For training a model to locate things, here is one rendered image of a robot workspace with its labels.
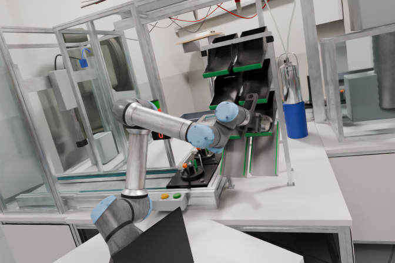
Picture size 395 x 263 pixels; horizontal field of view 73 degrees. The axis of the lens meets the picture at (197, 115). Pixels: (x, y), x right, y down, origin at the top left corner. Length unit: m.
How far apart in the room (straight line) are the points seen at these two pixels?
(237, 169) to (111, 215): 0.65
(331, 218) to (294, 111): 1.00
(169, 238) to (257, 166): 0.60
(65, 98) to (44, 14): 3.49
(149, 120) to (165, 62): 5.65
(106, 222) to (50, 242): 1.02
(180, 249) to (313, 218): 0.58
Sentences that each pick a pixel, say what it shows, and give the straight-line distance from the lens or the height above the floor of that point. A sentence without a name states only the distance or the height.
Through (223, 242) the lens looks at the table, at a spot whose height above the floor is 0.86.
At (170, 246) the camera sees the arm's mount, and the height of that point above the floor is 0.99.
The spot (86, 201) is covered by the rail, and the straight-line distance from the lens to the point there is 1.80.
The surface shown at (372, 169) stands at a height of 0.70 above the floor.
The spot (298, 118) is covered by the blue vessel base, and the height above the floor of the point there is 1.02.
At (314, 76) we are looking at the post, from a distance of 2.42.
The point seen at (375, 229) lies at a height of 0.26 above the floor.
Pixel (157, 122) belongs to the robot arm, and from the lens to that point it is 0.95.
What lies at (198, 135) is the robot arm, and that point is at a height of 1.38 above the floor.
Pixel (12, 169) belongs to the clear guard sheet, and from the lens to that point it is 2.07.
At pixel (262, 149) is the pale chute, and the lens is 1.42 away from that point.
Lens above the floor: 1.61
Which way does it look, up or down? 12 degrees down
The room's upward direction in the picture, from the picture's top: 12 degrees counter-clockwise
